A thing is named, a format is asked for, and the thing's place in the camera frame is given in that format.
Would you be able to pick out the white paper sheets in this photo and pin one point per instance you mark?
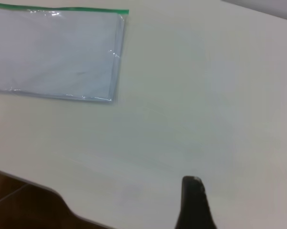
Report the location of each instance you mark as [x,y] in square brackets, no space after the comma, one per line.
[50,52]

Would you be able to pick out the clear zip bag green strip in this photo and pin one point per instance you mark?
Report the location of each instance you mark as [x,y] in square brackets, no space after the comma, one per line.
[50,47]

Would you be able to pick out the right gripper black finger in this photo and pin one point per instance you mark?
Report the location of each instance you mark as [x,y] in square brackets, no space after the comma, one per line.
[194,207]

